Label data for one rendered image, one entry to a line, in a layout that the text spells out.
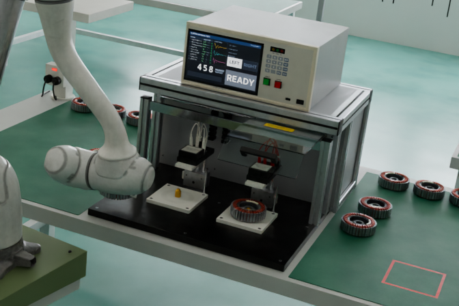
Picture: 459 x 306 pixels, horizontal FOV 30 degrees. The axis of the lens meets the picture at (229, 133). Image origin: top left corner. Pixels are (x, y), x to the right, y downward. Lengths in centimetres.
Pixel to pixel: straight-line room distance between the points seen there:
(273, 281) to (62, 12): 93
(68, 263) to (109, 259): 173
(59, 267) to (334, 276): 78
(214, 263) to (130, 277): 141
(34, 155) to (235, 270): 97
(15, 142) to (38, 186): 40
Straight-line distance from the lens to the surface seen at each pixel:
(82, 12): 325
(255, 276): 245
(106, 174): 226
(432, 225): 293
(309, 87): 263
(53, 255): 230
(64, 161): 229
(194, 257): 250
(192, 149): 277
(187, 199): 275
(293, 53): 262
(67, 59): 222
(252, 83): 269
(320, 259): 256
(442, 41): 896
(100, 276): 386
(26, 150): 314
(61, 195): 279
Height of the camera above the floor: 191
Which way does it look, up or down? 20 degrees down
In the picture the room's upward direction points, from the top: 7 degrees clockwise
